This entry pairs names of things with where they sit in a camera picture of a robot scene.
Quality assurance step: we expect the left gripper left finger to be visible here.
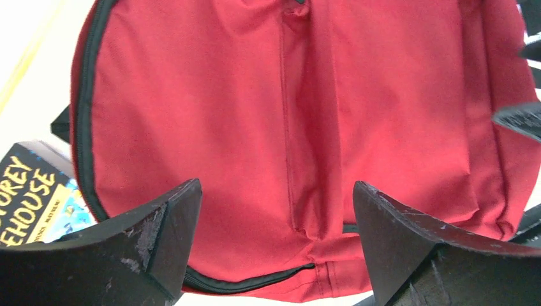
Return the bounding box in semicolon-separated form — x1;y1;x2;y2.
1;179;202;305

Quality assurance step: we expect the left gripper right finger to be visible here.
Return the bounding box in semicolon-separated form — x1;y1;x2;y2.
353;182;540;305

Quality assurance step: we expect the colourful treehouse book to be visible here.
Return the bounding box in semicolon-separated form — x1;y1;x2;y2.
1;141;97;247

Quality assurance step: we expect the red backpack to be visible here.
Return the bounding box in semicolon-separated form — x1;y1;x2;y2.
70;0;540;302

